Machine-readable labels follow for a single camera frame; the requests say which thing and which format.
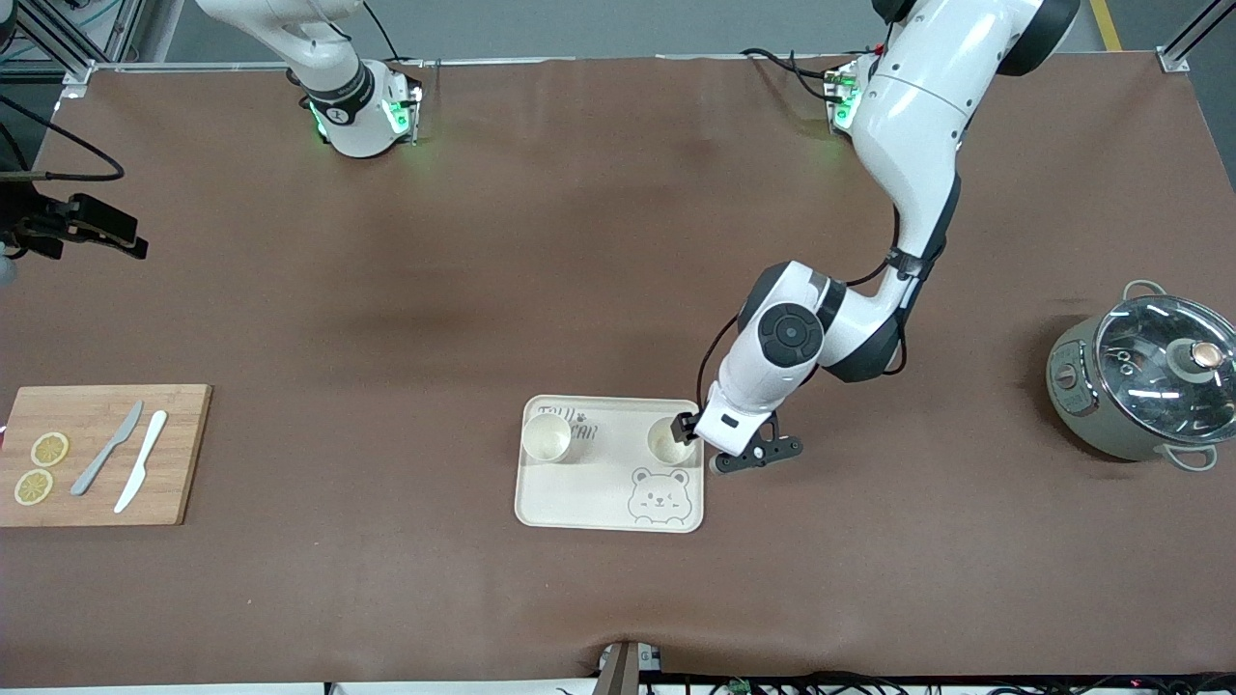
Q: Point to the white IKEA cup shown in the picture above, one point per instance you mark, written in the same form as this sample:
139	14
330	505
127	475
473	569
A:
547	439
668	446

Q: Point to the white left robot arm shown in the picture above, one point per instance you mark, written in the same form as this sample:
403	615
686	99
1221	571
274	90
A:
917	116

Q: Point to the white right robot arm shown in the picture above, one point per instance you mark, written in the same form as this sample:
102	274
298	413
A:
338	87

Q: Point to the cream tray with bear print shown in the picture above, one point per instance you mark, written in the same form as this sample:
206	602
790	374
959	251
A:
603	487

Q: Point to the brown table cover mat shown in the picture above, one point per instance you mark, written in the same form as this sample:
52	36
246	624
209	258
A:
618	241

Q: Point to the lemon slice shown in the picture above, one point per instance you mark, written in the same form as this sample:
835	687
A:
49	449
34	487

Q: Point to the grey plastic knife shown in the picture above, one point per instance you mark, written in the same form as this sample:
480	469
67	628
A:
104	452

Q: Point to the white plastic knife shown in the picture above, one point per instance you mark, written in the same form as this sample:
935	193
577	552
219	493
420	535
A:
143	461

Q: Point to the wooden cutting board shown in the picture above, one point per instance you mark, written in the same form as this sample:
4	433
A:
188	454

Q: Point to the grey-green cooking pot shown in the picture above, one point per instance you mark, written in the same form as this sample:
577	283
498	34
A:
1081	405

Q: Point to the glass pot lid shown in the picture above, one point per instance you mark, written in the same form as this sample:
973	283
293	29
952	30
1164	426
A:
1159	367

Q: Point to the aluminium frame profile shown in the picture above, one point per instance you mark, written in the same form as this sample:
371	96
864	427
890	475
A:
1193	39
58	39

